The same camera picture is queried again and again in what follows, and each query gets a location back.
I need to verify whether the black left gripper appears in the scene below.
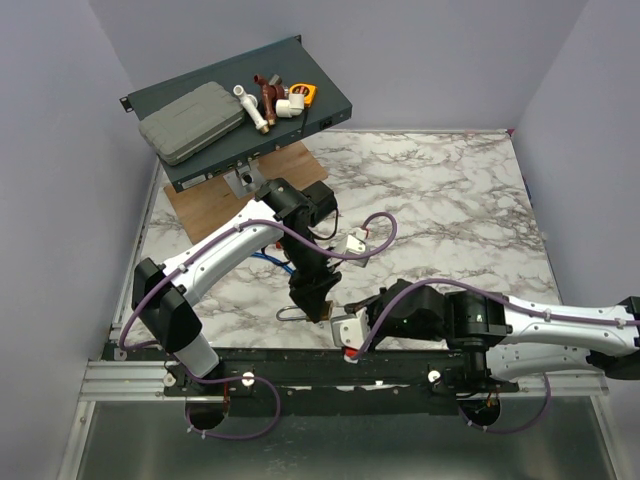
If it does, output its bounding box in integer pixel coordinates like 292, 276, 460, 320
278, 230, 345, 323

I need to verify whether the brass padlock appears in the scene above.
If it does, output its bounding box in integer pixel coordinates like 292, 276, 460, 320
275, 300, 334, 323

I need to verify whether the blue cable lock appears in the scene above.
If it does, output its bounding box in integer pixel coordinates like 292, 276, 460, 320
251, 252, 294, 275

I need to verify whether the white pvc elbow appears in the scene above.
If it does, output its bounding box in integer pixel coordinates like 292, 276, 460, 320
275, 93, 305, 119

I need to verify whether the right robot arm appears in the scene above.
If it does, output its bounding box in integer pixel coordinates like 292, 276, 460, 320
331, 279, 639, 393

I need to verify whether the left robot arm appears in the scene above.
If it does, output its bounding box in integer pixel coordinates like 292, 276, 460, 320
131, 178, 341, 395

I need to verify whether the wooden board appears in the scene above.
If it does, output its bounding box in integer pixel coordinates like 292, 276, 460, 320
164, 141, 328, 244

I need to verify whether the white pvc pipe fitting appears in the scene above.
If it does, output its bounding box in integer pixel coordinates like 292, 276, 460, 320
233, 85, 269, 134

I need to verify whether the yellow tape measure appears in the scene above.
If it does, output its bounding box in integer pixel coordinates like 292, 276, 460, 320
289, 83, 318, 108

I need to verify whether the grey plastic tool case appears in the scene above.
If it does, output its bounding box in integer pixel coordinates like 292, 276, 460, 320
138, 82, 245, 166

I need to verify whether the brown pipe valve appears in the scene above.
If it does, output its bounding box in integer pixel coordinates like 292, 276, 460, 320
254, 74, 286, 126

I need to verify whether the dark teal rack shelf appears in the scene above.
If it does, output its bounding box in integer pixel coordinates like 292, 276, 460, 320
120, 37, 352, 192

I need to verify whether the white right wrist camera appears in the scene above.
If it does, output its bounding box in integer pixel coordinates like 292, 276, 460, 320
330, 309, 370, 364

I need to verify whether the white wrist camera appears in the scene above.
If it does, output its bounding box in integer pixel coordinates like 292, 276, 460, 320
333, 229, 370, 256
330, 309, 370, 364

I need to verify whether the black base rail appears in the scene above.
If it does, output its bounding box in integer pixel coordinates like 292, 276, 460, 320
164, 348, 518, 416

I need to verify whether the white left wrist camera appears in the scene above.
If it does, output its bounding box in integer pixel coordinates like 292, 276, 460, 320
333, 229, 370, 256

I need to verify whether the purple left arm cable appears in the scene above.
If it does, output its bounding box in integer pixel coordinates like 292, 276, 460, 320
117, 211, 400, 441

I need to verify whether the metal shelf stand bracket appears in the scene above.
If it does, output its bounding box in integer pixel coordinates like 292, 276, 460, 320
223, 165, 265, 198

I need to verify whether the aluminium extrusion rail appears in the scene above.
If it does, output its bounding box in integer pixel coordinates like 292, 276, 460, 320
79, 361, 610, 402

